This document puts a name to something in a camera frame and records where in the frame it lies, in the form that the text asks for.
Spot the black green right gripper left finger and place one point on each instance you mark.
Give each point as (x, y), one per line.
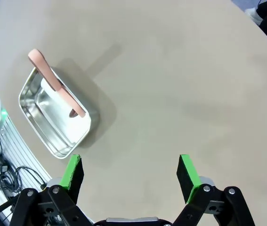
(73, 176)

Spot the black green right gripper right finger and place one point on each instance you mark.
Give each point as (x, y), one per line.
(187, 176)

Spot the pink lint roller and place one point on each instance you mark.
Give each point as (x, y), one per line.
(44, 68)

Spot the rectangular steel tray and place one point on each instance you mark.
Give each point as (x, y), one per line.
(50, 127)

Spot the white slotted panel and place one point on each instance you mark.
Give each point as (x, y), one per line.
(22, 150)

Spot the white shoe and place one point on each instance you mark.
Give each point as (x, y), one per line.
(253, 14)

